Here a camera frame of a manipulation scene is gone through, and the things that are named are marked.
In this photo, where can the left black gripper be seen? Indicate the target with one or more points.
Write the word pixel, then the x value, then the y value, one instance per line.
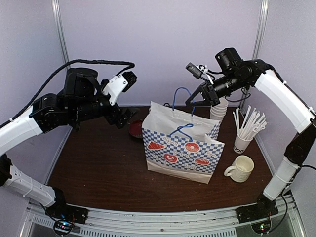
pixel 112 117

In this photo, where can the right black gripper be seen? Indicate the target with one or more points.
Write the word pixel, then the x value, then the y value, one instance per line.
pixel 214 98

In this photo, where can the blue checkered paper bag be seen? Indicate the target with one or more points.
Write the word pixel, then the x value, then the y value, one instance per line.
pixel 181 144

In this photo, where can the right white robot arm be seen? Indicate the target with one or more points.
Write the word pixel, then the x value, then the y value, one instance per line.
pixel 236 74

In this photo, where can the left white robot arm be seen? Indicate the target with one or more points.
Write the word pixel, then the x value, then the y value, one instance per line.
pixel 82 98

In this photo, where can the red floral plate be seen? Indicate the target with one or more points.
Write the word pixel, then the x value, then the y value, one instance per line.
pixel 135 129

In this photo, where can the stack of white paper cups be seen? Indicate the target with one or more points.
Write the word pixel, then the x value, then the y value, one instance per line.
pixel 219 111

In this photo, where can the bundle of white wrapped straws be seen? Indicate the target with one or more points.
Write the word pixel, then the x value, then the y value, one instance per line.
pixel 253 123

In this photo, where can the white cup holding straws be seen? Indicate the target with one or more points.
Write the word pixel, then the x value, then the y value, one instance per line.
pixel 240 143

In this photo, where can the white ceramic mug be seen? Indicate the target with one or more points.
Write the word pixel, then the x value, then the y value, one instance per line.
pixel 241 169

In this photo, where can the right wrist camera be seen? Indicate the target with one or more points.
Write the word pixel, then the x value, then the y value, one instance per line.
pixel 200 72

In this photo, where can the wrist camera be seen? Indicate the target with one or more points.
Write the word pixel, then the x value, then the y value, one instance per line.
pixel 200 72
pixel 117 85

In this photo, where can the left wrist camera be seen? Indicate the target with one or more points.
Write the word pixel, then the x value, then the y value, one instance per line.
pixel 117 85

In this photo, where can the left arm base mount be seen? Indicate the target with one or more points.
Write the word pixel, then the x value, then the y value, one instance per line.
pixel 66 220

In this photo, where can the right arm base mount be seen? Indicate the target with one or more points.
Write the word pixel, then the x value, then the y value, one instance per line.
pixel 259 220

